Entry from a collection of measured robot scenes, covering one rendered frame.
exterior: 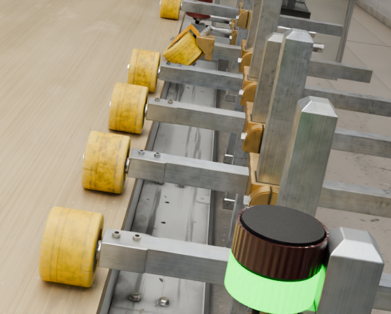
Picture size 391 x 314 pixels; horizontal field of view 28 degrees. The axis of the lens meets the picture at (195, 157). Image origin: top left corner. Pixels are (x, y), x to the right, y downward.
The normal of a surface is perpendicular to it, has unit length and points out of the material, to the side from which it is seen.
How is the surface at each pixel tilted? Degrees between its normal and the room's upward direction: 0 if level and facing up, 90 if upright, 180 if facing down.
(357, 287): 90
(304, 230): 0
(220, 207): 0
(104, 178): 98
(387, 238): 0
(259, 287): 90
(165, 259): 90
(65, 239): 51
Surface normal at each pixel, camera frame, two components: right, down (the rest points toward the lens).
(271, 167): -0.04, 0.36
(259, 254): -0.51, 0.24
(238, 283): -0.73, 0.14
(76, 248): 0.04, -0.12
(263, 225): 0.15, -0.92
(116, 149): 0.09, -0.45
